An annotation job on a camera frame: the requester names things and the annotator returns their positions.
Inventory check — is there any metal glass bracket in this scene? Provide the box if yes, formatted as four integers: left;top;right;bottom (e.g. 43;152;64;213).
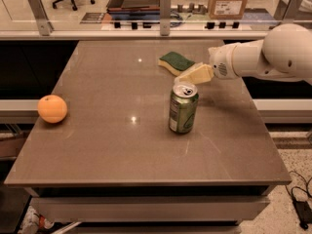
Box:
272;0;303;27
160;0;171;36
27;0;53;36

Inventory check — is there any right metal glass bracket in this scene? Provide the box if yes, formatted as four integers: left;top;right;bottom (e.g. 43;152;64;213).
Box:
272;0;303;27

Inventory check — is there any cardboard box with label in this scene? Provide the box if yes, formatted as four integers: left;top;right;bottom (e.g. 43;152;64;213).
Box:
208;0;248;20

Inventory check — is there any white plastic bag under table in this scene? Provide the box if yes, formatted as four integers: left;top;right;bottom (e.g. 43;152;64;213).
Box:
18;207;55;234

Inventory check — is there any middle metal glass bracket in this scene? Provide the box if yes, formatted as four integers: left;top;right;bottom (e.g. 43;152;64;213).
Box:
160;0;171;36

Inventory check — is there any green soda can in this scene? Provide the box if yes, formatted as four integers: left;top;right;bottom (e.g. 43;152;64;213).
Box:
169;82;199;134

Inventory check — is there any orange fruit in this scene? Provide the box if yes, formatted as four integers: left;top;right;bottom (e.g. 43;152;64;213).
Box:
37;95;67;124

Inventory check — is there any green and yellow sponge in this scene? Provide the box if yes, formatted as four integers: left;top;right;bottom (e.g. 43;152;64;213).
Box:
158;52;195;76

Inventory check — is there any left metal glass bracket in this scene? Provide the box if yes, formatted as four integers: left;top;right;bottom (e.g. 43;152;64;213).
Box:
27;0;53;36

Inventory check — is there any black power adapter with cable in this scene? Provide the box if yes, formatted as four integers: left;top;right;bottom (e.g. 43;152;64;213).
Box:
285;171;312;230

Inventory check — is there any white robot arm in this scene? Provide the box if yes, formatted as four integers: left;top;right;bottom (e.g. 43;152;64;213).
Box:
175;24;312;84

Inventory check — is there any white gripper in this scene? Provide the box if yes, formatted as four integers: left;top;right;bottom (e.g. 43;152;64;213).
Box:
175;43;239;85

